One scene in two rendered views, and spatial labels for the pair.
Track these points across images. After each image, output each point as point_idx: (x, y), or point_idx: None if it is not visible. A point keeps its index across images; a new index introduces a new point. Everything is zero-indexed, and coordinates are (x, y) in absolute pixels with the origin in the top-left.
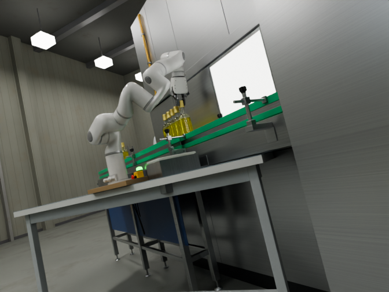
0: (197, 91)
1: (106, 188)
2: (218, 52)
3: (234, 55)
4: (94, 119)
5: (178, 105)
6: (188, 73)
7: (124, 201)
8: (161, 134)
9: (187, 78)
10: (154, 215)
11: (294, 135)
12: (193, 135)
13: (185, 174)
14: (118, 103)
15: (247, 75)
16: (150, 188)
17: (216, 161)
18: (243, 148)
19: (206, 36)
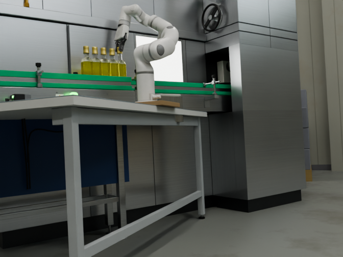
0: (115, 44)
1: (171, 103)
2: (146, 30)
3: None
4: (168, 39)
5: (121, 50)
6: (105, 22)
7: (160, 121)
8: (13, 57)
9: (102, 25)
10: (64, 158)
11: (244, 106)
12: None
13: (191, 111)
14: (173, 38)
15: (167, 61)
16: (171, 115)
17: None
18: (189, 106)
19: None
